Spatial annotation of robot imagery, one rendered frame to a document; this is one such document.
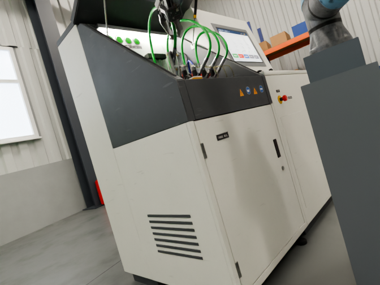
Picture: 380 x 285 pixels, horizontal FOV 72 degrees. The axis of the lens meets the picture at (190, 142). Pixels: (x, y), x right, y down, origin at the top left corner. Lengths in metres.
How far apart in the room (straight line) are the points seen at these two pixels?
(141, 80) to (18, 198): 4.06
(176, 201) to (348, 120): 0.71
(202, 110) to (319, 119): 0.43
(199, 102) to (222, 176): 0.30
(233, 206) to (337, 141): 0.45
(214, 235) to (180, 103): 0.52
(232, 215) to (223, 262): 0.17
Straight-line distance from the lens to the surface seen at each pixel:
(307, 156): 1.80
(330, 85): 1.06
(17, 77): 5.48
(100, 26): 1.57
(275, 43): 6.77
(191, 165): 1.00
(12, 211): 4.93
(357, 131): 1.06
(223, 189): 1.04
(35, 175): 5.10
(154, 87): 1.07
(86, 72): 1.52
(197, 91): 1.04
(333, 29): 1.14
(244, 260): 1.14
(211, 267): 1.15
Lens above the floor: 0.73
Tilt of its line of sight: 1 degrees down
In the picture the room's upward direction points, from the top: 16 degrees counter-clockwise
